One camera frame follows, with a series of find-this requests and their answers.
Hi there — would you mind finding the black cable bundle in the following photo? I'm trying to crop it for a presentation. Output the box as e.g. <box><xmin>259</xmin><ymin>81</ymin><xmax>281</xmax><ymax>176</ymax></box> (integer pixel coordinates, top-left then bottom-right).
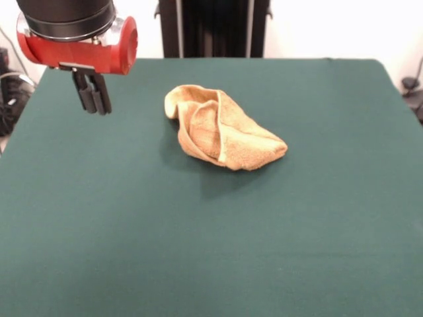
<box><xmin>404</xmin><ymin>89</ymin><xmax>423</xmax><ymax>125</ymax></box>

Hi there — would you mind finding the tan terry towel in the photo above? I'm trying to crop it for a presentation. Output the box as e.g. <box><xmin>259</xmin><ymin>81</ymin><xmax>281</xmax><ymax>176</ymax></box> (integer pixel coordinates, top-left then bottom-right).
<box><xmin>164</xmin><ymin>84</ymin><xmax>289</xmax><ymax>172</ymax></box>

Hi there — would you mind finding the dark green table cloth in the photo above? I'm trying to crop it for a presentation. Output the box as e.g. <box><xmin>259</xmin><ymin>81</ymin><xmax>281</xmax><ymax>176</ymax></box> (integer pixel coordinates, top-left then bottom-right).
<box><xmin>0</xmin><ymin>57</ymin><xmax>423</xmax><ymax>317</ymax></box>

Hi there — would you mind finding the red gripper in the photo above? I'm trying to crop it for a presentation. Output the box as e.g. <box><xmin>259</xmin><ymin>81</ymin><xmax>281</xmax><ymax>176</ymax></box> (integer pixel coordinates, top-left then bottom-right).
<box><xmin>16</xmin><ymin>13</ymin><xmax>138</xmax><ymax>116</ymax></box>

